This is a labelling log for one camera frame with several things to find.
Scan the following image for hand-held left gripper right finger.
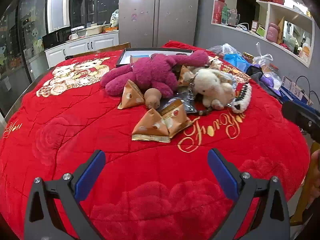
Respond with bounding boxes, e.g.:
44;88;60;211
207;148;291;240

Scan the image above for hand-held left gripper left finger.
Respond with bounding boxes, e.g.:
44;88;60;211
24;150;106;240

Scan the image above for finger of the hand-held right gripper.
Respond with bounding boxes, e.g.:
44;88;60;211
282;100;320;143

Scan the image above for orange triangular snack packet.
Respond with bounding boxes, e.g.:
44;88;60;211
131;108;171;143
177;64;198;87
117;79;146;110
160;98;193;138

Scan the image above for white rabbit plush toy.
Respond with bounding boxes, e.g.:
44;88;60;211
193;69;236;111

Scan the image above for tan plush toy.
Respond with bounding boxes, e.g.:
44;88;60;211
144;88;162;109

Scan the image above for pink plush toy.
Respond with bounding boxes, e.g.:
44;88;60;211
100;50;211;98

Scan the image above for black shallow box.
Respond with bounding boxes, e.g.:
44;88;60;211
116;47;195;68

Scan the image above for blue cardboard box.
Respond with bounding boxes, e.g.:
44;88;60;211
279;76;313;106

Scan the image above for red printed blanket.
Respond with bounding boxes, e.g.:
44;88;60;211
0;41;310;240

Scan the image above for purple cloth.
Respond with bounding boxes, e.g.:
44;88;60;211
246;64;282;93

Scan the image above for white bottle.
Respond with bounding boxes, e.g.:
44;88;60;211
300;42;312;61

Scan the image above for clear plastic bag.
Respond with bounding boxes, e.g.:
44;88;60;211
253;42;278;80
207;43;243;58

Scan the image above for dark plastic packet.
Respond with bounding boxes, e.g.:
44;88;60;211
160;91;213;117

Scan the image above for red gold patterned packet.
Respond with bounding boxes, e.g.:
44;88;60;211
220;64;251;83

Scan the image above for blue plastic bag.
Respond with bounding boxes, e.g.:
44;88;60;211
223;52;252;72

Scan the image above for yellow wooden chair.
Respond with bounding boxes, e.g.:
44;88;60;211
289;142;320;227

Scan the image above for pink pouch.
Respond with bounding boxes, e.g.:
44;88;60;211
266;23;279;42

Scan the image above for clear glass vases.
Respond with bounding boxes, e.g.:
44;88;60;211
229;8;241;27

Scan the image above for blue cover book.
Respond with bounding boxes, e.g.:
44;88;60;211
130;54;151;63

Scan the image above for white kitchen cabinet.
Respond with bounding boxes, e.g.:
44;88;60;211
45;31;120;68

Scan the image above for green gift box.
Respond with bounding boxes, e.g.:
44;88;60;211
221;5;232;26

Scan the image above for red gift box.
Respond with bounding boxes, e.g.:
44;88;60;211
212;0;227;25

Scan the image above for black microwave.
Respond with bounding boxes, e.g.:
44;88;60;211
42;26;73;51

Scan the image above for glass sliding door with stickers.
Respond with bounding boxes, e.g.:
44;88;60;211
0;0;50;117

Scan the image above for cream plastic basin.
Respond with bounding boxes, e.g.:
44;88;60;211
85;24;104;36

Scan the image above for dark kitchen window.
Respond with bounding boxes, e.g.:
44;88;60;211
69;0;120;30

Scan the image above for silver refrigerator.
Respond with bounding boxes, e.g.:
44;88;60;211
119;0;200;49

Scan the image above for black cable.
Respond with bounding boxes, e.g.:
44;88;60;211
295;76;313;98

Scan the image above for white wall shelf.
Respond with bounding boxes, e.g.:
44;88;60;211
211;0;316;68

